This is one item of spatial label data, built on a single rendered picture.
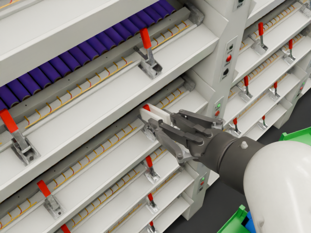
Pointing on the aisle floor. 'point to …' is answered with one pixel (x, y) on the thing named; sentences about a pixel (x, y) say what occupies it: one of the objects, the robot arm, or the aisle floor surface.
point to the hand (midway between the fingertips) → (155, 116)
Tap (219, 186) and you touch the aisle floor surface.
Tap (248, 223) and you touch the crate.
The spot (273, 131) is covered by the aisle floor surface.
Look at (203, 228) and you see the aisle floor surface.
